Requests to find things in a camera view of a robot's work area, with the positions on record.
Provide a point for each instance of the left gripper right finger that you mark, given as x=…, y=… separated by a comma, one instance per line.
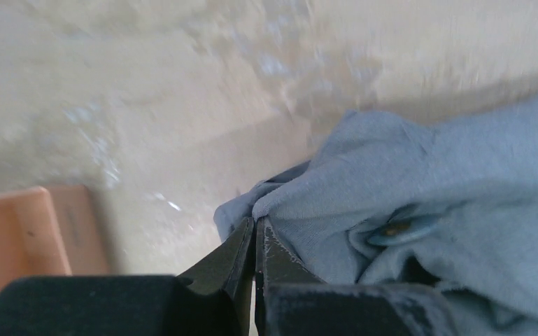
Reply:
x=290, y=300

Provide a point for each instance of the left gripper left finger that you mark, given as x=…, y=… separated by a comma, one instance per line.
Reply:
x=211, y=298

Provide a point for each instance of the grey button-up shirt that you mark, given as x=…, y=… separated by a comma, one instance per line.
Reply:
x=477, y=174

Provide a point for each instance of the blue portrait round brooch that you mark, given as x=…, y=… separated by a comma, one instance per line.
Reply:
x=403, y=231

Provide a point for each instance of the orange plastic file organizer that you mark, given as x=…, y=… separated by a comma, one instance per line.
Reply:
x=49, y=231

